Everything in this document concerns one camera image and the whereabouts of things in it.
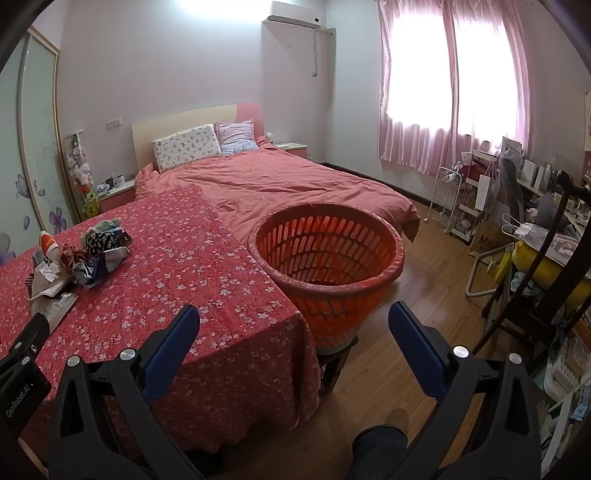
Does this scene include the red floral cloth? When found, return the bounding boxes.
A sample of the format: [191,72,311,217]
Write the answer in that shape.
[0,185,321,462]

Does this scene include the person's leg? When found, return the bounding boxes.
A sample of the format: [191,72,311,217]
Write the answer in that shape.
[351,425,409,480]

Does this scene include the dark patterned cloth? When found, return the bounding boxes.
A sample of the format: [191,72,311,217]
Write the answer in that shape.
[85,231,132,252]

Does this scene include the white serrated wrapper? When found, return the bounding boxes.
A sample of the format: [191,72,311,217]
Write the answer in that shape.
[28,291,79,330]

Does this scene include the white flower-print wardrobe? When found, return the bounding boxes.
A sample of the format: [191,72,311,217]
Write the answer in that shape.
[0,25,77,268]

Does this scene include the blue tissue pack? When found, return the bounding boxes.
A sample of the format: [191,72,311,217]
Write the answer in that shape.
[74,247,131,289]

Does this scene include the white floral pillow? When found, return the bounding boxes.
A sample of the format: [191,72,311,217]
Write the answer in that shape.
[152,124,222,172]

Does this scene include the white paper bag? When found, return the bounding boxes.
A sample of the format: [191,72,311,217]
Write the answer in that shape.
[473,174,495,210]

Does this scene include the crumpled white paper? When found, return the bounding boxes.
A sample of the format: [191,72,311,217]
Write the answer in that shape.
[30,251,70,301]

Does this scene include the pink duvet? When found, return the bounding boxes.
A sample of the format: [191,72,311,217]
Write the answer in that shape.
[134,138,421,245]

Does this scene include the tan slipper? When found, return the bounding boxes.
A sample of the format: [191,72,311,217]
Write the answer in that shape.
[385,408,411,437]

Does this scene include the pink striped pillow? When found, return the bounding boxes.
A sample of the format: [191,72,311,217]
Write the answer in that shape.
[215,120,259,155]

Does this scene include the white wire rack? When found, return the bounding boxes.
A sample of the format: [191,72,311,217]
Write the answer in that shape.
[429,167,462,232]

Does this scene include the orange and white packet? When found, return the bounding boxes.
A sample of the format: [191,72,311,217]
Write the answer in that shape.
[39,231,61,259]

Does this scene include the orange plastic laundry basket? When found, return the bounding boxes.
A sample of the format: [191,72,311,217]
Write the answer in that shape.
[247,202,406,350]

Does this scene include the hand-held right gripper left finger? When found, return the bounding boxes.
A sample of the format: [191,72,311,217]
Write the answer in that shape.
[47,304,206,480]

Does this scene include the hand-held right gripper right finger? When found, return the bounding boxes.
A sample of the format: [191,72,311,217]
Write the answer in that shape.
[388,301,542,480]

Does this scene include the yellow cushion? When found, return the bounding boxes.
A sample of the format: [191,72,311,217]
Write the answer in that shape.
[512,240,591,315]

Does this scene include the dark wooden chair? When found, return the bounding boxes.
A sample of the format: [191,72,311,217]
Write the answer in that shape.
[471,170,591,370]

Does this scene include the brown paper bag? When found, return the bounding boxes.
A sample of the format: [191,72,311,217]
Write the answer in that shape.
[468,219,509,266]

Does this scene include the yellow green plush toy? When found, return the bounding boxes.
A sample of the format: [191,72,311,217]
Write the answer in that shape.
[81,189,100,219]

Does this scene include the white tubular frame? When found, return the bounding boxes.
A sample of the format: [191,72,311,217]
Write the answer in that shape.
[465,251,504,298]

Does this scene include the pink nightstand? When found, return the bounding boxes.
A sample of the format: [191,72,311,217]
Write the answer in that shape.
[95,178,137,213]
[274,141,309,160]

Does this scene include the white air conditioner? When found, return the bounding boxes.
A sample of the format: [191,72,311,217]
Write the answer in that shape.
[262,14,322,32]

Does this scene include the grey office chair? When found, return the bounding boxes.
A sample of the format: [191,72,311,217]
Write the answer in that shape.
[499,158,527,222]

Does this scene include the hanging plush toys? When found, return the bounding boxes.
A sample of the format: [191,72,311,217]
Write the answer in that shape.
[65,131,95,190]

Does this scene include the beige and pink headboard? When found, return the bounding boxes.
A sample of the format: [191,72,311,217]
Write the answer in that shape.
[131,104,266,169]

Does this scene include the white trolley cart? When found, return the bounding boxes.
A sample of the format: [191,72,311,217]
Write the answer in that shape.
[450,152,499,241]

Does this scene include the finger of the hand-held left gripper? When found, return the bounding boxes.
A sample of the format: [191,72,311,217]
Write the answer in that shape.
[0,314,51,370]

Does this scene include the dark wooden stool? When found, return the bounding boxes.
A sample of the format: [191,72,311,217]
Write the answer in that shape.
[316,335,360,395]

